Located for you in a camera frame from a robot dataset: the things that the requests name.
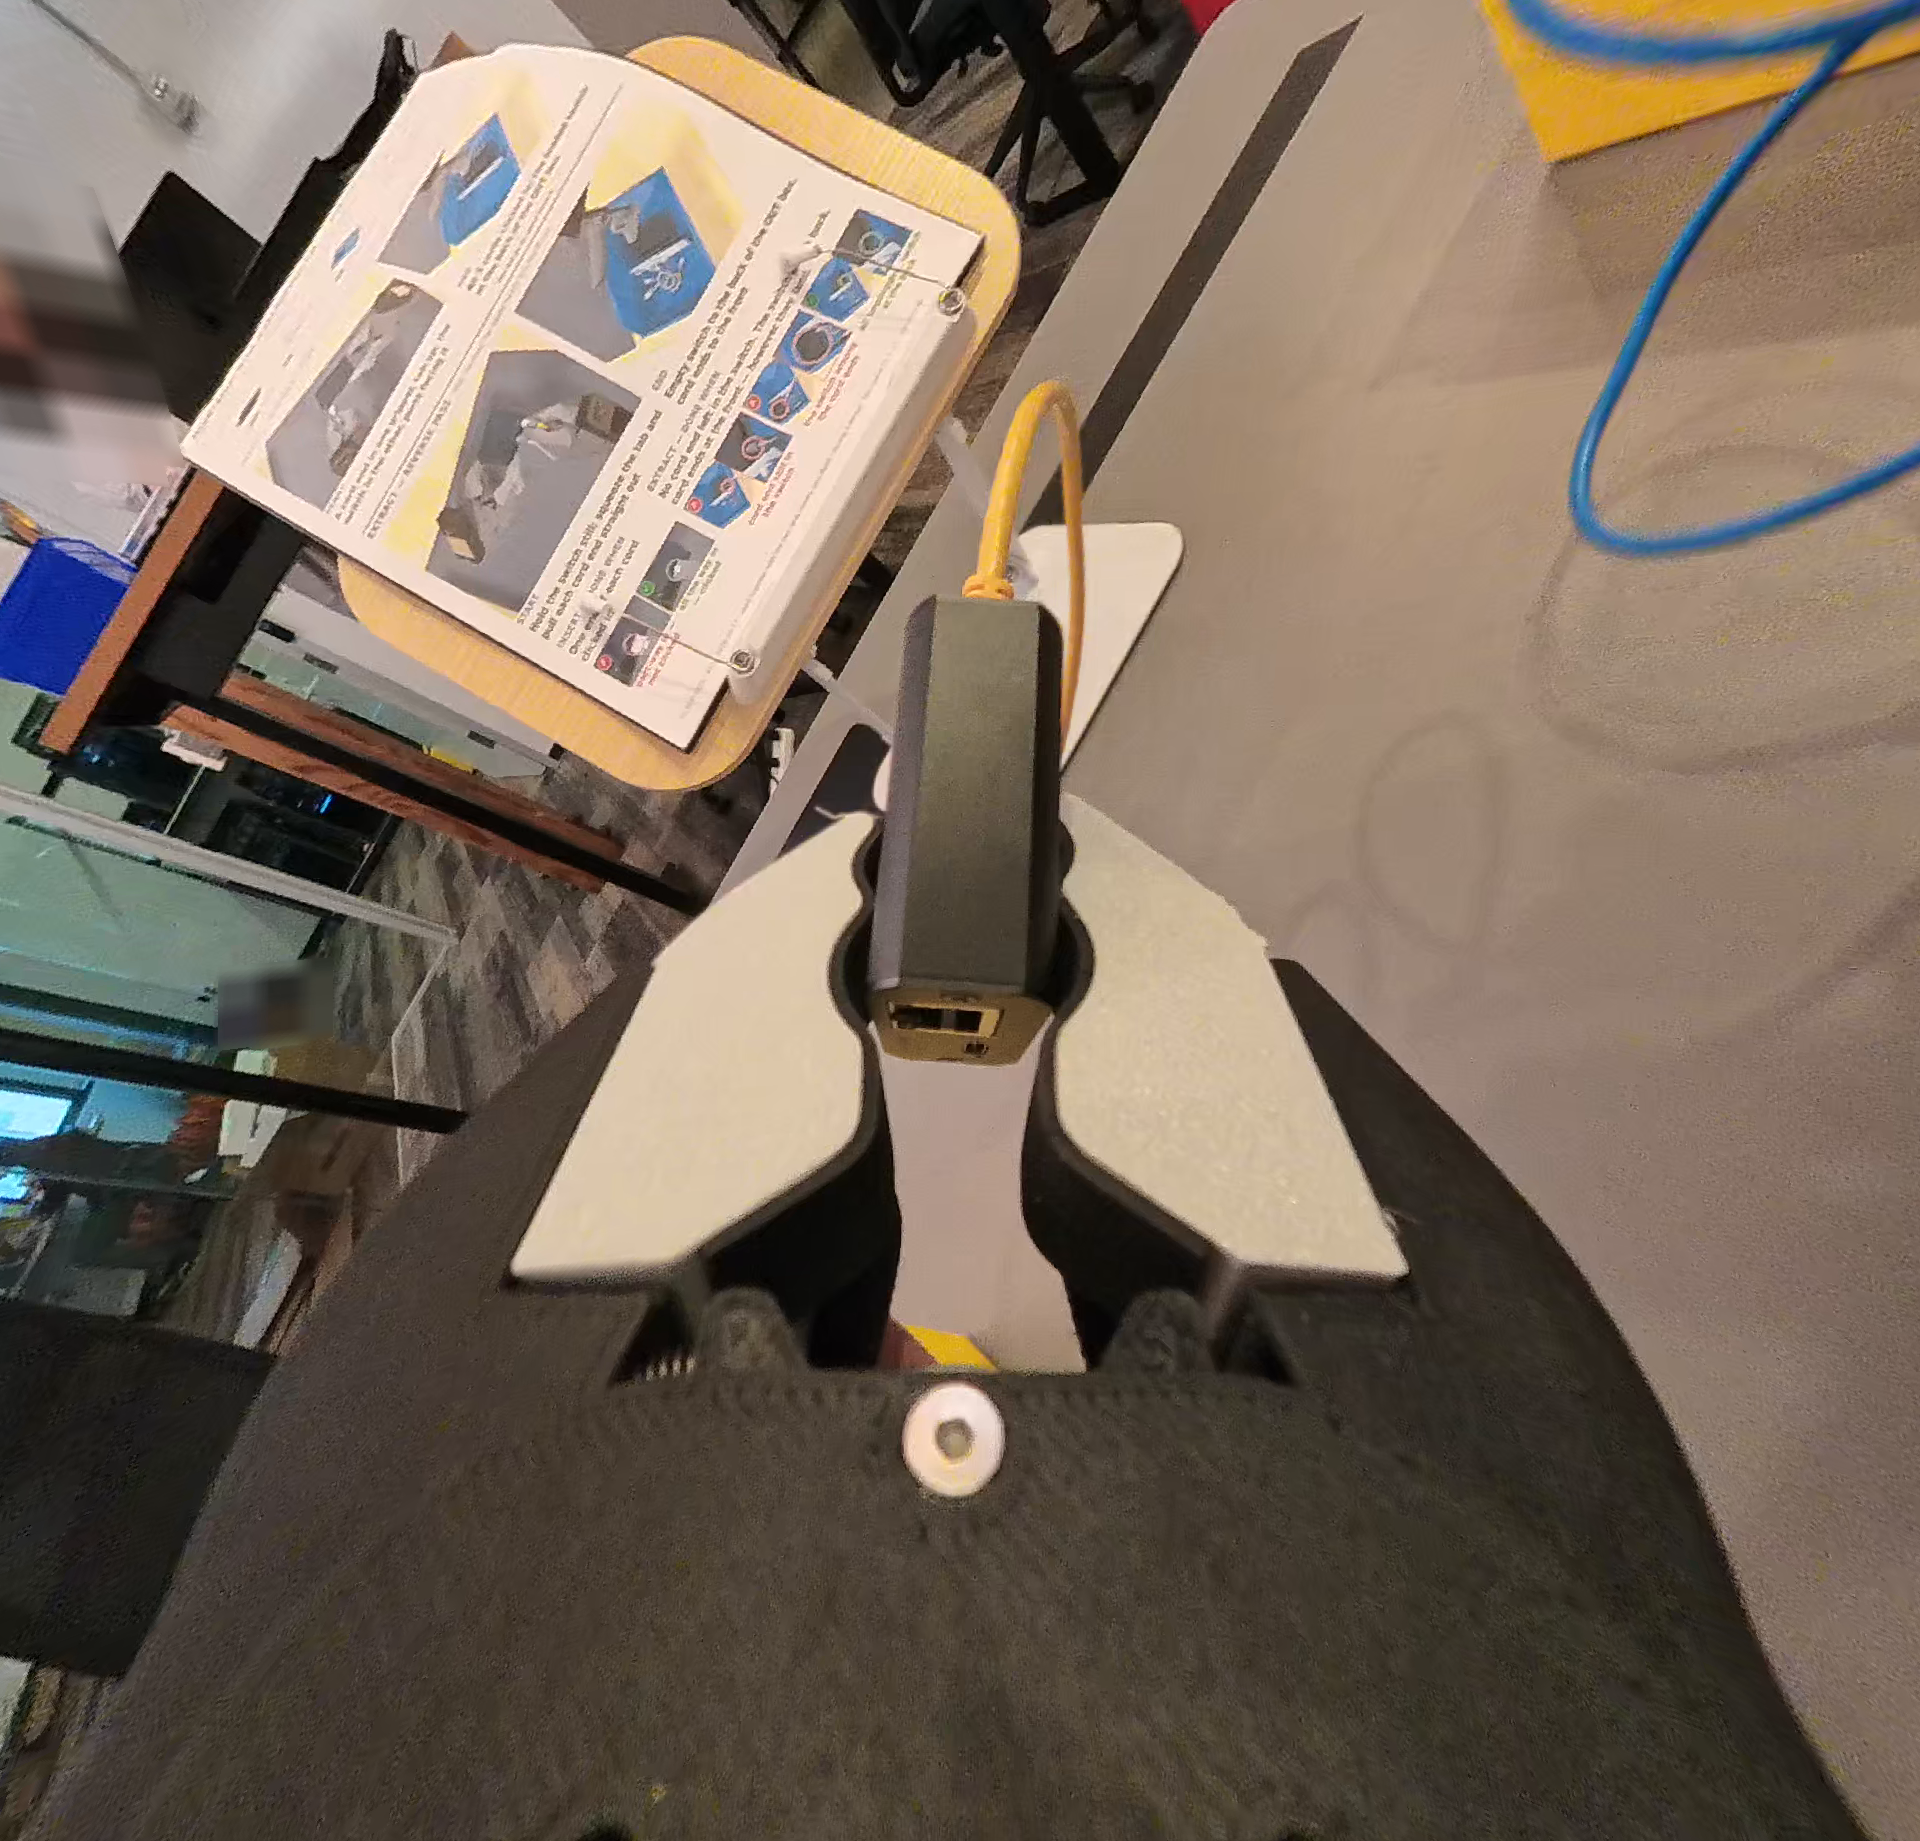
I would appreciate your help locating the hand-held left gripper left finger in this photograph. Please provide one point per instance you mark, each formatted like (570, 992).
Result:
(720, 1091)

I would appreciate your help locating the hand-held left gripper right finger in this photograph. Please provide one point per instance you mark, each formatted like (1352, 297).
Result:
(1200, 1091)

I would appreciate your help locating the black ethernet adapter box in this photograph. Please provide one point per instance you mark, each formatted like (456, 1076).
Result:
(960, 821)

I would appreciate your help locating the white flat plate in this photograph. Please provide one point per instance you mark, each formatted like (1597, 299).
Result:
(1118, 596)

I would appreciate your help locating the printed instruction sheet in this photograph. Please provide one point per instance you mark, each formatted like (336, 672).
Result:
(602, 372)

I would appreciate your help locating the brown wooden desk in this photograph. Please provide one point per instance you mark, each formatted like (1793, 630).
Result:
(135, 626)

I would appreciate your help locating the blue bin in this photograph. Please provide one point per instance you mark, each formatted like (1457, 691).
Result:
(60, 618)

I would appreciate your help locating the black monitor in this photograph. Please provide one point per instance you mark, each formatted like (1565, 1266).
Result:
(188, 297)

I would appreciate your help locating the light wooden stand board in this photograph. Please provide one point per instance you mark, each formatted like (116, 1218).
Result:
(842, 116)

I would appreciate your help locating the black office chair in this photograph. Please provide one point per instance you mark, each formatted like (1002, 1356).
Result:
(1037, 57)

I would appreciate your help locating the yellow box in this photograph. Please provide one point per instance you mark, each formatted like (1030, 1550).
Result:
(1650, 108)

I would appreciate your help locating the glass railing with black rail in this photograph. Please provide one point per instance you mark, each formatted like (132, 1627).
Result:
(300, 1097)

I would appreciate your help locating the metal wall bracket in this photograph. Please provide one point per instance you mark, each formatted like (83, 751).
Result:
(173, 103)

